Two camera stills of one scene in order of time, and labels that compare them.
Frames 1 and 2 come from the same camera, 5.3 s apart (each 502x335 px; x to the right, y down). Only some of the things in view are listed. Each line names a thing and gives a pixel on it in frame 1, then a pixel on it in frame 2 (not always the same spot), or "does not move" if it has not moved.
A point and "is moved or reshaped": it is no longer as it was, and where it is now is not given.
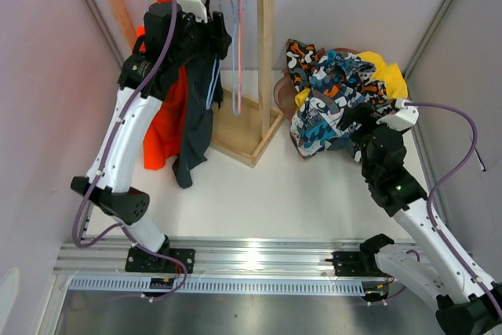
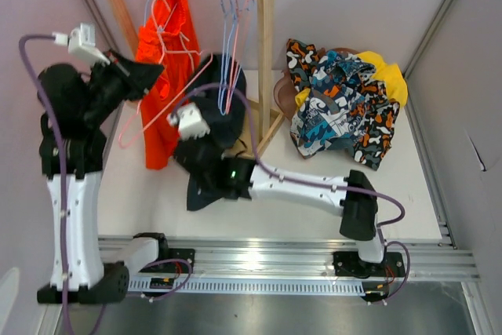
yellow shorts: (391, 75) does not move
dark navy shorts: (205, 92) is moved or reshaped
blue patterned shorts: (338, 89) does not move
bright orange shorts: (165, 118) does not move
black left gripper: (215, 46) to (137, 77)
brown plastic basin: (284, 89) does not move
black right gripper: (361, 114) to (208, 138)
